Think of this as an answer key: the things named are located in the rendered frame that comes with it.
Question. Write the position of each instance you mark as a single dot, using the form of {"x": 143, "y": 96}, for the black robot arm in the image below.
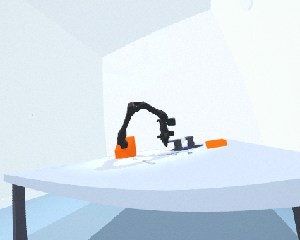
{"x": 133, "y": 107}

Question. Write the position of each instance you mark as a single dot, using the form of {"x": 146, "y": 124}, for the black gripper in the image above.
{"x": 165, "y": 136}

